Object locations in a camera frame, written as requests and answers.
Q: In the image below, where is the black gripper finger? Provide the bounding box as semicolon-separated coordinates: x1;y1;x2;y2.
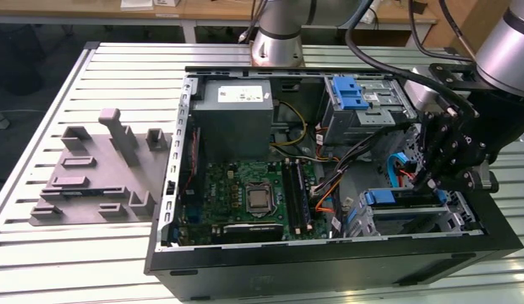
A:
411;108;478;193
429;162;499;193

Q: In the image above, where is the metal disk bay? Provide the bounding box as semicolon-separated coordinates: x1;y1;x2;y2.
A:
356;187;477;237

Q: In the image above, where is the metal optical drive cage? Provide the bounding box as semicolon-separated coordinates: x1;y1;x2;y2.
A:
320;75;417;146

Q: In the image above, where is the blue drive latch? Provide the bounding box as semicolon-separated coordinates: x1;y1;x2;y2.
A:
330;77;369;111

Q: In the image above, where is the brown wooden cabinet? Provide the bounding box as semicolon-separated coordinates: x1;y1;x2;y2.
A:
421;0;510;64

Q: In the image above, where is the black RAM stick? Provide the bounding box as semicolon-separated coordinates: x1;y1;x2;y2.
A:
293;160;313;231

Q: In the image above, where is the silver CPU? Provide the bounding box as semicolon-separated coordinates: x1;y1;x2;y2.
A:
246;190;270;209

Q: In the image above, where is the grey power supply unit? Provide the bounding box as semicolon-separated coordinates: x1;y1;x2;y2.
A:
189;79;274;162

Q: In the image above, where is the black open PC case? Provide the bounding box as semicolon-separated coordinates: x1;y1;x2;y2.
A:
142;65;524;301

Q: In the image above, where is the black graphics card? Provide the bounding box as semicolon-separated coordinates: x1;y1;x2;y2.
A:
210;222;285;244

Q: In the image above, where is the green motherboard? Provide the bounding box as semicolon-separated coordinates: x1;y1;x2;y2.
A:
176;160;330;244

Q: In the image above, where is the grey parts rack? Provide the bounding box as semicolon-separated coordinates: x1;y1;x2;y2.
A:
28;107;172;226

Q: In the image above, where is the white box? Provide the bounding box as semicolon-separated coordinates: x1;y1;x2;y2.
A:
120;0;153;10

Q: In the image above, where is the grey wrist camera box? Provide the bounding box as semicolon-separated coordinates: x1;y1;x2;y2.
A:
402;79;453;111

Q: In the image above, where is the blue data wire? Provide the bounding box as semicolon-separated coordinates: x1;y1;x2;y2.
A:
386;151;417;188

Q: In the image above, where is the black wire bundle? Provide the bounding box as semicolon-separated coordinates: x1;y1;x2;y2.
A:
312;126;398;203

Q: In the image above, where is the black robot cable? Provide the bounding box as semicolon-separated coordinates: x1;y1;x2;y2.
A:
345;0;478;118
407;0;478;63

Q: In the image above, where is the yellow wire bundle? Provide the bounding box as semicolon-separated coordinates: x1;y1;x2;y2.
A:
269;99;308;146

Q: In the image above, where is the orange wire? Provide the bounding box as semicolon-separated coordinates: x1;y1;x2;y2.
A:
314;196;334;213

